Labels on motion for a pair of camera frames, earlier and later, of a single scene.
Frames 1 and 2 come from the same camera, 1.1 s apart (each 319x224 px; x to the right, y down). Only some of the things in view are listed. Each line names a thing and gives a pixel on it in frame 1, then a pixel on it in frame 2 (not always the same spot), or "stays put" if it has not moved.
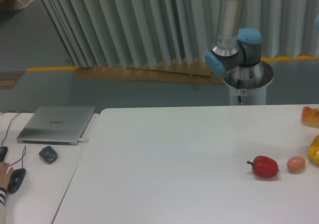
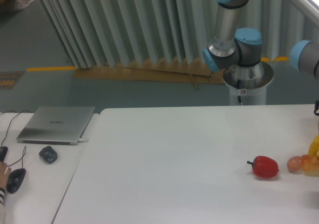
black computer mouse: [16, 177] stays put
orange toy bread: [310, 117] → [310, 165]
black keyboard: [3, 150] stays put
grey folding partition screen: [115, 26] stays put
